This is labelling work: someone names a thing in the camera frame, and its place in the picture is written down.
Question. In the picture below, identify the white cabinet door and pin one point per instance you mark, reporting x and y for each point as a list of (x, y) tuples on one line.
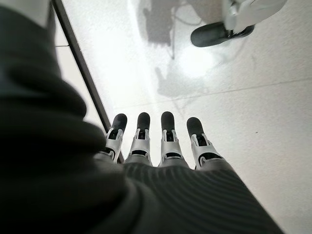
[(73, 80)]

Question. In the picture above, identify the dark cabinet base strip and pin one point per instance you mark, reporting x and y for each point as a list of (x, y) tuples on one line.
[(80, 61)]

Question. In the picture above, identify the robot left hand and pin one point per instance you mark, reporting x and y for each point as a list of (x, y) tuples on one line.
[(97, 195)]

